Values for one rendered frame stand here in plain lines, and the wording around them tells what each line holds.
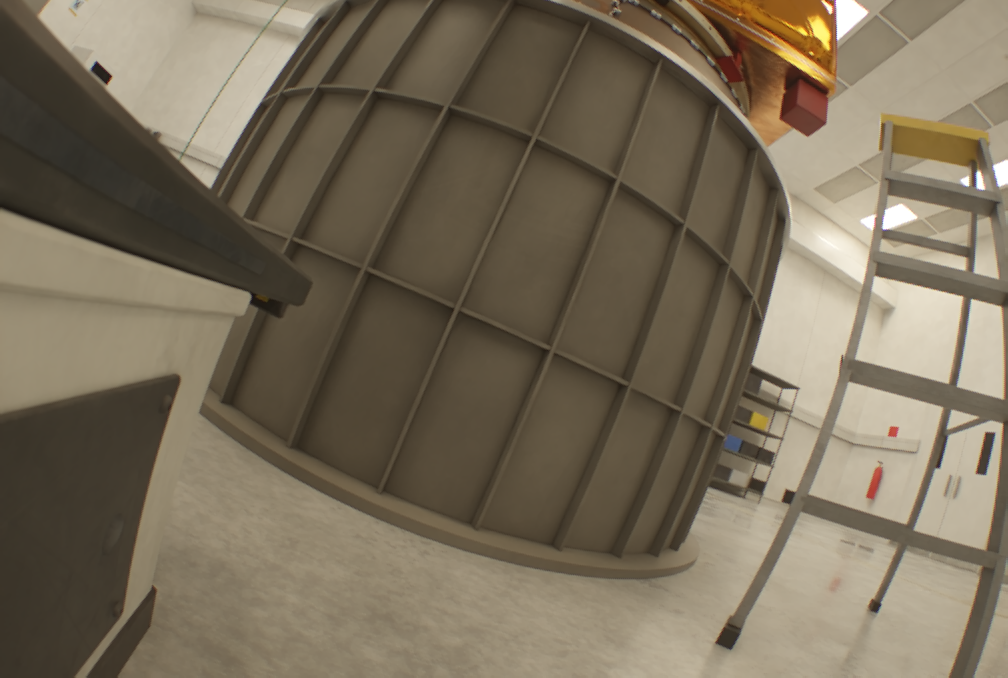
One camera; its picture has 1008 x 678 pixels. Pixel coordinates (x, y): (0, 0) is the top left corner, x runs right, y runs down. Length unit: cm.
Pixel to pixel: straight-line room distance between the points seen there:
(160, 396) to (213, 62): 942
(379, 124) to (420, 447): 68
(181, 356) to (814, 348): 894
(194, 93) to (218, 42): 112
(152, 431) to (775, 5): 211
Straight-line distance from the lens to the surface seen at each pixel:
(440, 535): 87
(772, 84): 210
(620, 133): 110
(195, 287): 20
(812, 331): 899
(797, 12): 216
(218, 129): 866
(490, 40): 116
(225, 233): 20
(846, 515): 101
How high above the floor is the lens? 30
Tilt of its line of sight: 9 degrees up
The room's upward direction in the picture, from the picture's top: 23 degrees clockwise
